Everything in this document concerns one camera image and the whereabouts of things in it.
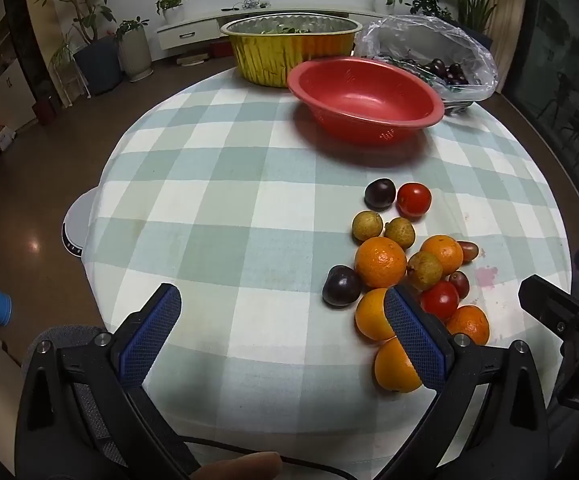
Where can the dark purple plum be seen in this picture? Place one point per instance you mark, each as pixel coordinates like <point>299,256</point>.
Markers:
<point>342,286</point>
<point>379,193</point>

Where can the leafy potted plant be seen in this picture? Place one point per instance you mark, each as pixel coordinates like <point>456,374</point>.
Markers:
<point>427,5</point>

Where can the clear plastic bag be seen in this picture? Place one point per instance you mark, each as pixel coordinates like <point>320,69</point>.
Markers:
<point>469,45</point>

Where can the sliding glass door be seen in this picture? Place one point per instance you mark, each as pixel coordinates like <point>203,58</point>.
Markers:
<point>569,60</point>

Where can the green leafy vegetables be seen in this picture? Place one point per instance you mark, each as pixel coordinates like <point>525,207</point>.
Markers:
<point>284,30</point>

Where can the red bin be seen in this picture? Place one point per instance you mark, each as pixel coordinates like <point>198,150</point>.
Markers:
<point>45,110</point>

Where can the checked tablecloth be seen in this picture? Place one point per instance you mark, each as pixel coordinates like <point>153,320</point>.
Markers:
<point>249,185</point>

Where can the pile of dark plums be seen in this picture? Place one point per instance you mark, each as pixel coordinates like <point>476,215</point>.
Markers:
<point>439,67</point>

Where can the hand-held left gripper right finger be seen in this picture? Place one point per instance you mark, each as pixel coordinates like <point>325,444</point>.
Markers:
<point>414,340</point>

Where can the white metal plant stand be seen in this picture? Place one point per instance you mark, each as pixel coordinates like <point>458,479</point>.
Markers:
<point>69,72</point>

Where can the large orange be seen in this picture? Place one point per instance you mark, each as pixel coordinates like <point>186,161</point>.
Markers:
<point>380,261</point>

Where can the person's left hand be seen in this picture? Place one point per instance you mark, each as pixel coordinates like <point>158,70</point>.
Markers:
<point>244,465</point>

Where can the red tomato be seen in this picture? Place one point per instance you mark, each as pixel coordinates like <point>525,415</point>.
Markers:
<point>439,301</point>
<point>413,199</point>

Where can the brown-green longan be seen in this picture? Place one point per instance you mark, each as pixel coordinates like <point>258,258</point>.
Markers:
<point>400,231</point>
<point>367,225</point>
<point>424,270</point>

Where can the tall plant in dark pot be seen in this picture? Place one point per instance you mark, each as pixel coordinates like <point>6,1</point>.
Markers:
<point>96,65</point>

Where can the red grape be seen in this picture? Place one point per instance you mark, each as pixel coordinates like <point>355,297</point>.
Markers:
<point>459,283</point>
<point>468,251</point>

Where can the red plastic colander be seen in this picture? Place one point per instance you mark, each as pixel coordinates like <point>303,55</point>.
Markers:
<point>364,95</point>

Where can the small orange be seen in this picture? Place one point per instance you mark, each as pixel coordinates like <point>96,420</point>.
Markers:
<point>394,367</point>
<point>442,254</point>
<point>469,325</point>
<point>372,315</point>

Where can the white television cabinet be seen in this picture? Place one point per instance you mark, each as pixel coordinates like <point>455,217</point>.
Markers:
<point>189,35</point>

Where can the beige curtain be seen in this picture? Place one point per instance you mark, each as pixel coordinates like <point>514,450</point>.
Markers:
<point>512,10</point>

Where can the small potted plant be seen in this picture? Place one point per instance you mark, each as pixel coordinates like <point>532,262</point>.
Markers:
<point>172,7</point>

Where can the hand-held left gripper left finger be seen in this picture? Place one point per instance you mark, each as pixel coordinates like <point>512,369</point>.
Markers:
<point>152,330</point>

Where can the gold foil pan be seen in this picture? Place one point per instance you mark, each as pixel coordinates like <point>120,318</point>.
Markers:
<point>264,57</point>

